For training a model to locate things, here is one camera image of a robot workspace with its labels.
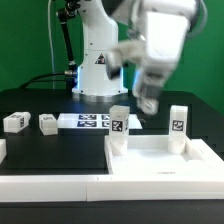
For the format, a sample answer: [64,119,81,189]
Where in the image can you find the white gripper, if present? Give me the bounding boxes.
[132,12,189,115]

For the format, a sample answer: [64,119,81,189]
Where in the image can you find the white square table top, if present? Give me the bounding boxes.
[105,135,224,176]

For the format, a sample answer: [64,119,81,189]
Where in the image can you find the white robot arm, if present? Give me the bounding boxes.
[78,0,207,115]

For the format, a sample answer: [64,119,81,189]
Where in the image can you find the white plate with fiducial tags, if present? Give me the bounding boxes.
[57,113,144,130]

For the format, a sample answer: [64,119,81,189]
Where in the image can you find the white front fence bar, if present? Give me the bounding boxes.
[0,175,224,202]

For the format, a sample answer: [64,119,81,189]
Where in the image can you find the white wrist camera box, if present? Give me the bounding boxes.
[105,40,145,80]

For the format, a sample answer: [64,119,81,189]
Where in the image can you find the black camera stand pole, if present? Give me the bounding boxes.
[56,0,80,92]

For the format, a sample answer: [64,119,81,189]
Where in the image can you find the white hanging cable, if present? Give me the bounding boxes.
[46,0,57,90]

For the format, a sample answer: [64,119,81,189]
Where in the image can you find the black cables behind base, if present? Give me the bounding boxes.
[19,72,75,90]

